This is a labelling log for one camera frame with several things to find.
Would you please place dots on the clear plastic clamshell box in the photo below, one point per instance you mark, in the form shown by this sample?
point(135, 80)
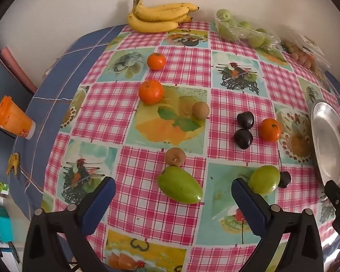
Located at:
point(314, 46)

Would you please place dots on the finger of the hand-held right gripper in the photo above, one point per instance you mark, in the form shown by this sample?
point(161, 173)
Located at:
point(333, 189)

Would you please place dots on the round silver metal tray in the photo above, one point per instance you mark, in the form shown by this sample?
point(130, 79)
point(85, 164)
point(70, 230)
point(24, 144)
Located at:
point(328, 141)

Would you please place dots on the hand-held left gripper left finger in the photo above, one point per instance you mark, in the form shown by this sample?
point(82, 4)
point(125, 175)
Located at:
point(102, 201)

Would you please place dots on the small orange tangerine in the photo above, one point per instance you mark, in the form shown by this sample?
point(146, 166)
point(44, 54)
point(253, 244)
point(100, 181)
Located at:
point(156, 61)

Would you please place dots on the elongated green jujube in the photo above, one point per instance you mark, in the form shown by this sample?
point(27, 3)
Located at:
point(180, 185)

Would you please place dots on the round brown kiwi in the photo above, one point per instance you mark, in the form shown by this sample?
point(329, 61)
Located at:
point(200, 110)
point(175, 156)

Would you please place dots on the large orange tangerine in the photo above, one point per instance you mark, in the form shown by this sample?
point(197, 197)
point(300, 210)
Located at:
point(151, 91)

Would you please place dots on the orange plastic cup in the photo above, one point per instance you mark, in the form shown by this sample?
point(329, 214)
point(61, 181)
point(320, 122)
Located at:
point(11, 119)

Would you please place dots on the clear plastic fruit container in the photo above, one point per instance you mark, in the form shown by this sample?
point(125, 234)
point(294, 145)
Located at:
point(229, 35)

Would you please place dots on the pink checked printed tablecloth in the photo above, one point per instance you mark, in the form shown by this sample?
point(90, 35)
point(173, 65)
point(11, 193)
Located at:
point(187, 68)

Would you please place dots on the round green jujube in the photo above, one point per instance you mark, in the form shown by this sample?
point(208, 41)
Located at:
point(264, 180)

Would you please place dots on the pile of brown longans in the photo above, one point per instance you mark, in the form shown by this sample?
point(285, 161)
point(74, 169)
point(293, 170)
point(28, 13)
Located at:
point(296, 53)

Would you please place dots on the orange tangerine with stem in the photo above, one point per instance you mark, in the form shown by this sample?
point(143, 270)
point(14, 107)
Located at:
point(270, 129)

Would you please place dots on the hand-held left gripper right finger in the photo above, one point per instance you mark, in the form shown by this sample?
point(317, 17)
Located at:
point(248, 204)

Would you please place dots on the pink flat board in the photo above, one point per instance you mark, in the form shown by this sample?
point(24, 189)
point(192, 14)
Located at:
point(14, 65)

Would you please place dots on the yellow clip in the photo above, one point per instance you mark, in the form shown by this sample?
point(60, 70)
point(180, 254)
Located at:
point(13, 163)

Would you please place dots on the teal box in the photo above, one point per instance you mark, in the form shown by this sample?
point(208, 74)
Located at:
point(1, 223)

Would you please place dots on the dark purple plum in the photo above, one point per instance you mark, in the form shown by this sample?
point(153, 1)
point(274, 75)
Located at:
point(245, 119)
point(285, 180)
point(243, 138)

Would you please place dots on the bunch of yellow bananas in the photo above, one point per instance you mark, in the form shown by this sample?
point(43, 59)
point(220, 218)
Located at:
point(153, 14)

